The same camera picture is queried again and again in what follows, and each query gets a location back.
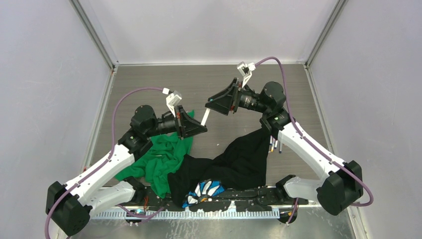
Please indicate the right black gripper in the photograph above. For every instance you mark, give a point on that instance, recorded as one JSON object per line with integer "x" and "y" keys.
{"x": 227, "y": 100}

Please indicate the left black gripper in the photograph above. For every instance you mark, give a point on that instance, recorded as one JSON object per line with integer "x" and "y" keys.
{"x": 189, "y": 127}

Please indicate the white pen yellow tip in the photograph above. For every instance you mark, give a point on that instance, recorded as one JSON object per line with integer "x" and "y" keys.
{"x": 272, "y": 145}

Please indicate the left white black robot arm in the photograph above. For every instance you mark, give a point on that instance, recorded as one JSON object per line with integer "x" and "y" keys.
{"x": 72, "y": 204}

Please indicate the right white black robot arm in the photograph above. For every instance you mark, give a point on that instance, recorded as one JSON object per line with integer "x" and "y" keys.
{"x": 339, "y": 182}

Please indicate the green cloth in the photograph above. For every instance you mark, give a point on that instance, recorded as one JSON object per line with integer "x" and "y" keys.
{"x": 165, "y": 156}

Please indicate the blue white patterned cloth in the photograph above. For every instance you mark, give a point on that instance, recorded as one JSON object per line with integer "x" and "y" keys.
{"x": 203, "y": 191}

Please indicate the black cloth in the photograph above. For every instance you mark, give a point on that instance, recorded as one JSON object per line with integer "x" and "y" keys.
{"x": 242, "y": 166}

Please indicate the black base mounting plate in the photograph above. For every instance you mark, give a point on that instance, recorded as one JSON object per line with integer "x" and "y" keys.
{"x": 252, "y": 200}

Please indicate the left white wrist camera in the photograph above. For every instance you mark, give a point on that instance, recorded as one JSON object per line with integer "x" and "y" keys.
{"x": 172, "y": 99}

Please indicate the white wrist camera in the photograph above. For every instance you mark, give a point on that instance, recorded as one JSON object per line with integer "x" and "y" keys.
{"x": 172, "y": 99}
{"x": 246, "y": 72}

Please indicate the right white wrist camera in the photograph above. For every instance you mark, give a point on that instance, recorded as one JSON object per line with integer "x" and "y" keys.
{"x": 246, "y": 72}

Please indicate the aluminium front rail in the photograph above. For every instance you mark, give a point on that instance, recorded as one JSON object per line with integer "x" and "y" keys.
{"x": 116, "y": 213}

